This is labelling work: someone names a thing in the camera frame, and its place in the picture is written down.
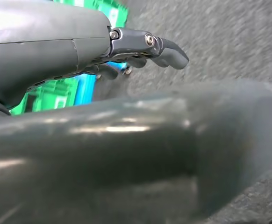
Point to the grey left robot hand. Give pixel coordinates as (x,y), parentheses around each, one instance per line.
(33,40)

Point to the green plastic crate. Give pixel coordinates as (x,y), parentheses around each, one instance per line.
(51,95)

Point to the grey robot body shell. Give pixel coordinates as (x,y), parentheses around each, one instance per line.
(126,154)

